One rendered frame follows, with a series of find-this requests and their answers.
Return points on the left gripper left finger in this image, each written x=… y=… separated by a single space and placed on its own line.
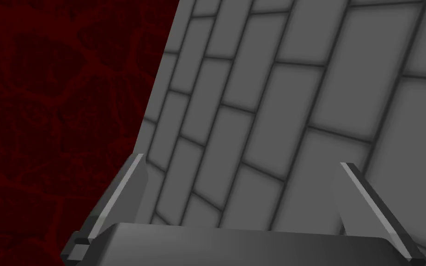
x=120 y=197

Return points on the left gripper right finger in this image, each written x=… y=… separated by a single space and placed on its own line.
x=368 y=207

